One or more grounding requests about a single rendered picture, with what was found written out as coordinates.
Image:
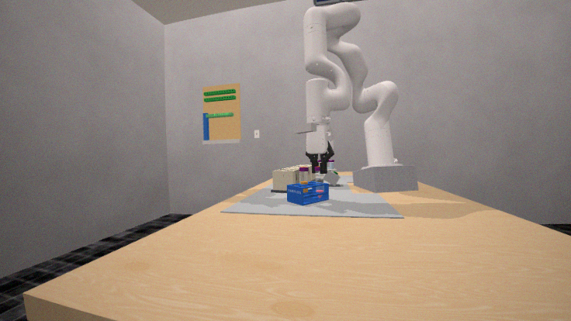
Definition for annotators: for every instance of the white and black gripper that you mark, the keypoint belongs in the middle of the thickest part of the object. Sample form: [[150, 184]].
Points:
[[320, 142]]

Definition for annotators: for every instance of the purple-capped tube with orange label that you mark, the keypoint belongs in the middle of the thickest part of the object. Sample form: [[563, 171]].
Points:
[[319, 181]]

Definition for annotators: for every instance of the blue tube rack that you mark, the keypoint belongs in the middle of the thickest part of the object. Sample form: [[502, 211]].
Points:
[[295, 193]]

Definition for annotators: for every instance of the grey bench mat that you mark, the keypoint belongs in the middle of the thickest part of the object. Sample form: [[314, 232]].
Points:
[[342, 203]]

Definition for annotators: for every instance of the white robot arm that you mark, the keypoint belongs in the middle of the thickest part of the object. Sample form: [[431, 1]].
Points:
[[320, 100]]

